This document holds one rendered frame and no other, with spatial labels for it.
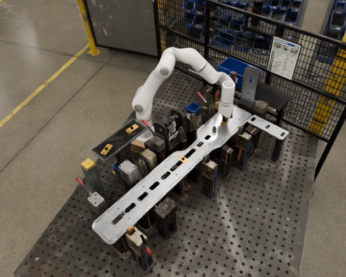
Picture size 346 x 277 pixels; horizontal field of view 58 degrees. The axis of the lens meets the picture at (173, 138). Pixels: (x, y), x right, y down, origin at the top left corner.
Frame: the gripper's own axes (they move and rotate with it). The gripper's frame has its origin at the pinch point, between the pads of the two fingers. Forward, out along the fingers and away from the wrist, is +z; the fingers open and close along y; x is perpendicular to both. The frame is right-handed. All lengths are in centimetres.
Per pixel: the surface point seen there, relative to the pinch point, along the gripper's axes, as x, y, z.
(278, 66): 54, 8, -19
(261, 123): 15.6, 21.5, 3.0
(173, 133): -35.2, -19.2, -0.2
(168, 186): -69, 7, 3
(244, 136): -7.4, 21.0, -1.5
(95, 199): -106, -16, -3
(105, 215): -107, -7, 3
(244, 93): 26.6, -1.7, -6.4
